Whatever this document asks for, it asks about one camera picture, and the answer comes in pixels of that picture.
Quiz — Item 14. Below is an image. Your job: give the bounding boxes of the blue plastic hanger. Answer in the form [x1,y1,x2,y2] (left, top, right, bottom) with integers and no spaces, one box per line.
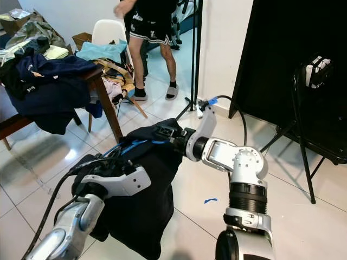
[103,138,171,158]

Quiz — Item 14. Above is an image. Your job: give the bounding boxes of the black shirt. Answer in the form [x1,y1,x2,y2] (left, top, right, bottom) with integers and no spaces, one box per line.
[70,118,188,260]

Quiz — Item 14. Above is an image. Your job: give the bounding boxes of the brown wooden table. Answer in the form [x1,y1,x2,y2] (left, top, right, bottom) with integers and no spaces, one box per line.
[0,68,124,151]

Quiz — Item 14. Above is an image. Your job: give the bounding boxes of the black tripod stand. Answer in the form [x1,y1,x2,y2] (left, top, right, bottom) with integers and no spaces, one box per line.
[176,0,212,120]

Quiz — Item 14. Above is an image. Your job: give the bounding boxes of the navy blue garment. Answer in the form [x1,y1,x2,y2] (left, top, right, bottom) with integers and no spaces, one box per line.
[14,53,98,135]

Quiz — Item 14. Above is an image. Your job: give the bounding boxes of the teal cloth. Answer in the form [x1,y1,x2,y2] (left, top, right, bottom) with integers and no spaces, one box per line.
[76,41,128,63]

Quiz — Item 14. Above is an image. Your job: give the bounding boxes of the person in black shorts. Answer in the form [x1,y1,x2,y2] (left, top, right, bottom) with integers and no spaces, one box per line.
[114,0,179,102]

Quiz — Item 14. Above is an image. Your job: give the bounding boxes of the white chair wooden legs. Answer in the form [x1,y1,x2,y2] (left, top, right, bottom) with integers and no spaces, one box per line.
[87,19,148,133]

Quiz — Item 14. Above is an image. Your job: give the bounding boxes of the pale yellow cloth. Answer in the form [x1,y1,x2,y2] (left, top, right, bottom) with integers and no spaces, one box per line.
[43,45,70,60]

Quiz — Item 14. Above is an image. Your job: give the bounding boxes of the black door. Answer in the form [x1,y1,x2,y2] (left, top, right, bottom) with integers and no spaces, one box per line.
[229,0,347,166]

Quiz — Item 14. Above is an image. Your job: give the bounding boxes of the black printed garment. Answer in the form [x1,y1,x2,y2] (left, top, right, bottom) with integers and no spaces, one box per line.
[3,54,45,101]

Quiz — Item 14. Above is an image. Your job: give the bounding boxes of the small cardboard box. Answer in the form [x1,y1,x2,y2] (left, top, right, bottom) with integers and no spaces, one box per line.
[72,32,93,50]

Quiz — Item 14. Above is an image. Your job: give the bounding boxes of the black folding chair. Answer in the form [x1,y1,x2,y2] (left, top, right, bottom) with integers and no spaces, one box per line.
[260,54,347,205]

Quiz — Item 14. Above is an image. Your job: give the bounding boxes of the black white bag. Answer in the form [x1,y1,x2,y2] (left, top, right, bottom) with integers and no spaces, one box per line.
[305,55,332,89]

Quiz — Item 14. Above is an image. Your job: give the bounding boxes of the grey green crinkled bag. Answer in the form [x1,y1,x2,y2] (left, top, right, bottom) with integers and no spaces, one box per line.
[0,8,66,52]

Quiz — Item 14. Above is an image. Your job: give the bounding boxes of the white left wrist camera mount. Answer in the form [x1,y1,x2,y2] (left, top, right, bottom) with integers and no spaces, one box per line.
[87,166,152,200]

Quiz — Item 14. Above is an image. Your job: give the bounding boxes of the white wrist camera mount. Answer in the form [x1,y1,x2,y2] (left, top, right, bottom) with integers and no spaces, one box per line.
[87,166,152,200]
[186,100,219,162]

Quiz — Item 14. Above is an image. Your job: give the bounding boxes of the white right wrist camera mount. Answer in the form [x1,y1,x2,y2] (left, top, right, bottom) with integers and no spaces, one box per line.
[186,100,219,162]

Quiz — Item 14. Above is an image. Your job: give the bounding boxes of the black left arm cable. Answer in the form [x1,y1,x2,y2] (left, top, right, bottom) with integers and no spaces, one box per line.
[27,157,120,260]

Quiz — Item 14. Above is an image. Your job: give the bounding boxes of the beige strap bag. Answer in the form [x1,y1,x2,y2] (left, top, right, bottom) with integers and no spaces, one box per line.
[95,58,136,103]

